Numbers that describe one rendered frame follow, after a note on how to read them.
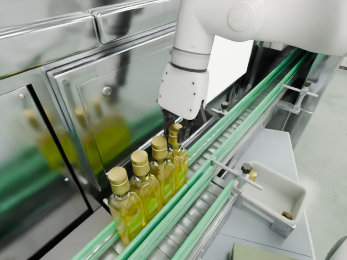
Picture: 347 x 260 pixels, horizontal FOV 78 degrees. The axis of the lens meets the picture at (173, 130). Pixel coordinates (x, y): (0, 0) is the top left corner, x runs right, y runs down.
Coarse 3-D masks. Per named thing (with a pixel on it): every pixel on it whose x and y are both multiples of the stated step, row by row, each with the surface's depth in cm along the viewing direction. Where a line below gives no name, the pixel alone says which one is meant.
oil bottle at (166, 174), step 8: (152, 160) 52; (168, 160) 52; (152, 168) 50; (160, 168) 50; (168, 168) 51; (160, 176) 50; (168, 176) 52; (160, 184) 51; (168, 184) 54; (160, 192) 54; (168, 192) 56; (168, 200) 58
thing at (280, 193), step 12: (252, 168) 85; (264, 168) 82; (264, 180) 84; (276, 180) 81; (288, 180) 78; (252, 192) 82; (264, 192) 82; (276, 192) 82; (288, 192) 80; (300, 192) 77; (264, 204) 78; (276, 204) 78; (288, 204) 78; (300, 204) 71; (276, 216) 68; (300, 216) 67
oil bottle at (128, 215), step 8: (136, 192) 46; (112, 200) 44; (120, 200) 43; (128, 200) 44; (136, 200) 45; (112, 208) 45; (120, 208) 43; (128, 208) 44; (136, 208) 46; (120, 216) 44; (128, 216) 45; (136, 216) 48; (144, 216) 51; (120, 224) 48; (128, 224) 46; (136, 224) 49; (144, 224) 53; (120, 232) 53; (128, 232) 48; (136, 232) 51; (128, 240) 52
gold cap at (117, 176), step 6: (114, 168) 41; (120, 168) 41; (108, 174) 40; (114, 174) 40; (120, 174) 40; (126, 174) 40; (114, 180) 39; (120, 180) 39; (126, 180) 41; (114, 186) 40; (120, 186) 40; (126, 186) 41; (114, 192) 42; (120, 192) 41
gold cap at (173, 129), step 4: (172, 124) 51; (176, 124) 51; (180, 124) 51; (168, 128) 50; (172, 128) 50; (176, 128) 50; (172, 132) 49; (176, 132) 49; (172, 136) 50; (176, 136) 49; (168, 140) 52; (172, 140) 51; (176, 140) 50; (172, 144) 51; (176, 144) 51; (180, 144) 52
